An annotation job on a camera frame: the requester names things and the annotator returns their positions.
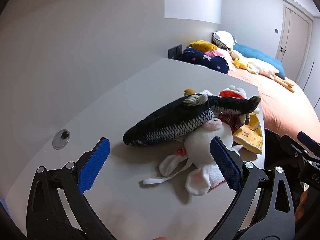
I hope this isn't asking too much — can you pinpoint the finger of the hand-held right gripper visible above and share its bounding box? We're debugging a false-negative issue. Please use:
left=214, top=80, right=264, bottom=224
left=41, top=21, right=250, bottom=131
left=279, top=134, right=307, bottom=159
left=297, top=131, right=320, bottom=155

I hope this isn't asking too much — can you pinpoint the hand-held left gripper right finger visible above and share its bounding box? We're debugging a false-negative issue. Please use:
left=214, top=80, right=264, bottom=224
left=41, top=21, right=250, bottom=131
left=207, top=136, right=295, bottom=240

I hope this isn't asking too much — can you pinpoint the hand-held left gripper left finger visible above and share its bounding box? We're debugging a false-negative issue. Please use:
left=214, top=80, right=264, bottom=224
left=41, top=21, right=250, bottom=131
left=26, top=137, right=118, bottom=240

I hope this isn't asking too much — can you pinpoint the white rabbit plush toy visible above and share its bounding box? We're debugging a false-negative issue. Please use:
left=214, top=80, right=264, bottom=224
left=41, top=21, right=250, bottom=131
left=142, top=119, right=243, bottom=197

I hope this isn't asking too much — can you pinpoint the black fish plush toy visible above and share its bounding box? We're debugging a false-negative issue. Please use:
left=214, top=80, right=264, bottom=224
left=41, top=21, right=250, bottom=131
left=122, top=93, right=262, bottom=147

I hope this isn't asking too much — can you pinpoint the bed with orange sheet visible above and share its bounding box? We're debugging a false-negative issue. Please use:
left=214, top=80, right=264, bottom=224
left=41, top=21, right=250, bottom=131
left=212, top=62, right=320, bottom=150

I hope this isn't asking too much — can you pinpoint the yellow printed pouch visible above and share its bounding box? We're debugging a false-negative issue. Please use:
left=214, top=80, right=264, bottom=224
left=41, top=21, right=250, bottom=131
left=232, top=114, right=265, bottom=155

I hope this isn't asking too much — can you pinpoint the round metal desk grommet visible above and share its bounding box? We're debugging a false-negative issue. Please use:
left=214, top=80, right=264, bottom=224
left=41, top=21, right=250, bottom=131
left=52, top=129, right=71, bottom=150

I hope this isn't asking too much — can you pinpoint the white plush with red hat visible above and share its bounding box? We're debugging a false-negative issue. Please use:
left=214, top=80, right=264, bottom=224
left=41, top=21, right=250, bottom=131
left=202, top=86, right=260, bottom=130

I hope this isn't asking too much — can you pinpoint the white goose plush toy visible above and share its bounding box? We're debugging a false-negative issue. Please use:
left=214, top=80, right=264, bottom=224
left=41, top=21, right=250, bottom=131
left=230, top=50, right=295, bottom=93

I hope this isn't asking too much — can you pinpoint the white wardrobe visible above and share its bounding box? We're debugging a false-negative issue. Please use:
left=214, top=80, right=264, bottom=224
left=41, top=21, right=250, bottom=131
left=297, top=17, right=320, bottom=120

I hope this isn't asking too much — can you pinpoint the yellow duck plush toy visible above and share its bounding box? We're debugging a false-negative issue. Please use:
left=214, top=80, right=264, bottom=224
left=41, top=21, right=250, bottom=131
left=232, top=57, right=249, bottom=70

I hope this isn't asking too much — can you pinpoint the teal cushion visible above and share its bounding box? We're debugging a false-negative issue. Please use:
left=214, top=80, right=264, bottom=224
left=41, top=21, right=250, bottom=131
left=232, top=42, right=286, bottom=80

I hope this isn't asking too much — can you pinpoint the white door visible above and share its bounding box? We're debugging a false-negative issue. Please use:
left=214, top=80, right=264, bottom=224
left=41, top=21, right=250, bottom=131
left=275, top=5, right=313, bottom=68

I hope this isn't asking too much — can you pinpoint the navy printed pillow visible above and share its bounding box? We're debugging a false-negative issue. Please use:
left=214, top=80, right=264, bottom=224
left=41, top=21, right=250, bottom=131
left=179, top=47, right=229, bottom=75

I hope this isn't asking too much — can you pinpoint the pink pillow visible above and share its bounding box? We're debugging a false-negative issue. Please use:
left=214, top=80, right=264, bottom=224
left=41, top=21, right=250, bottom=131
left=204, top=49, right=232, bottom=63

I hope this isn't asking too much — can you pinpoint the yellow plush pillow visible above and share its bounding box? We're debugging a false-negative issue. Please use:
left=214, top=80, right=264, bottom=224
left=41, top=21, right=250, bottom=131
left=189, top=40, right=218, bottom=53

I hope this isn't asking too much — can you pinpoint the checkered pillow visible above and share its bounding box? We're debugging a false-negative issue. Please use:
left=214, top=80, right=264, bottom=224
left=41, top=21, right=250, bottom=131
left=212, top=31, right=235, bottom=50

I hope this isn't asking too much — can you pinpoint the black wall socket panel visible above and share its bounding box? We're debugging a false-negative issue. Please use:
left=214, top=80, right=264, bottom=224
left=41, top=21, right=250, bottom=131
left=167, top=44, right=183, bottom=60

